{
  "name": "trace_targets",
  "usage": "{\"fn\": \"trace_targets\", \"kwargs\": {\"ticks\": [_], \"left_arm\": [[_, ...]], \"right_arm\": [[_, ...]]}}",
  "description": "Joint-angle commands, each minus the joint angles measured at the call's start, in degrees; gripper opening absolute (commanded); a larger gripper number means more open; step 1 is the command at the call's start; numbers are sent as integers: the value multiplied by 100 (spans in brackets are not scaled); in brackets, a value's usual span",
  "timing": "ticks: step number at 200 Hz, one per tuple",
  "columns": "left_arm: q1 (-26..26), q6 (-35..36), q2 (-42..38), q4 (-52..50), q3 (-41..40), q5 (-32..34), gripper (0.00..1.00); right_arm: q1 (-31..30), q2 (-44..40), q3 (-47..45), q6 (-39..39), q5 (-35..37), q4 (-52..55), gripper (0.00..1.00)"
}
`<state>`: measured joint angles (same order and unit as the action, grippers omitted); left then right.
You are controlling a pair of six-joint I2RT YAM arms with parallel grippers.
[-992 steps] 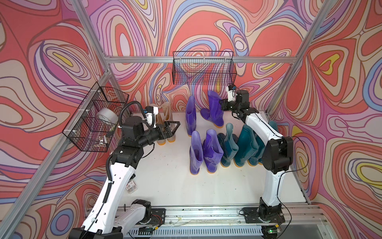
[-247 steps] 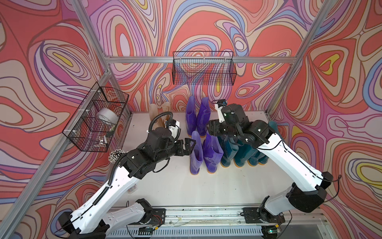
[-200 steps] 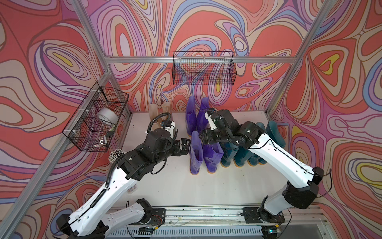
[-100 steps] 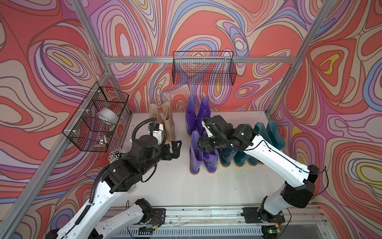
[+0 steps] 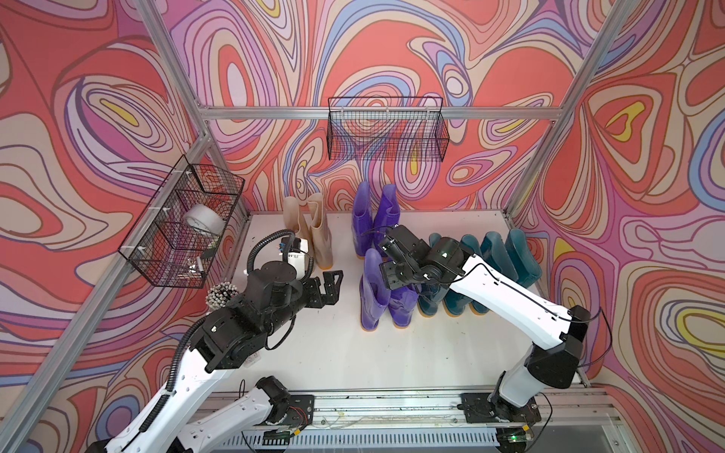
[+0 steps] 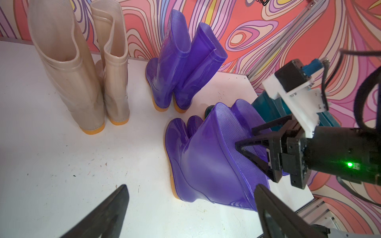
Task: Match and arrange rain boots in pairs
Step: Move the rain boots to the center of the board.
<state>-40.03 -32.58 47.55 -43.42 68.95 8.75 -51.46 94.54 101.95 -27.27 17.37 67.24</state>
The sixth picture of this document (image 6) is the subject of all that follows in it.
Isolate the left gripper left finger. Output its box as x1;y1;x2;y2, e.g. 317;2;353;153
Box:
62;184;130;238

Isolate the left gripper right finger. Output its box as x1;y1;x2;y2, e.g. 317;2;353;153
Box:
254;184;326;238

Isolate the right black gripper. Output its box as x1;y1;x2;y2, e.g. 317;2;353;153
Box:
235;115;310;189

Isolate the teal rain boot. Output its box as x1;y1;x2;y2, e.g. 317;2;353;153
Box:
203;90;294;131
317;111;341;128

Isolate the thin purple rain boot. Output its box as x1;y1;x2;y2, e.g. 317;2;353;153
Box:
145;10;191;112

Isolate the beige rain boot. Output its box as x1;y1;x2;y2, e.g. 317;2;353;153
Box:
90;1;130;126
27;1;105;135

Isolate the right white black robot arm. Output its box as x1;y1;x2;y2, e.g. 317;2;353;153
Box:
235;59;381;193

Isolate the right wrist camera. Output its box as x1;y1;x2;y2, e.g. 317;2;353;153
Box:
262;58;330;139

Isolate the back black wire basket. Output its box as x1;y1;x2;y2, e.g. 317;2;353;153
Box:
256;0;270;7

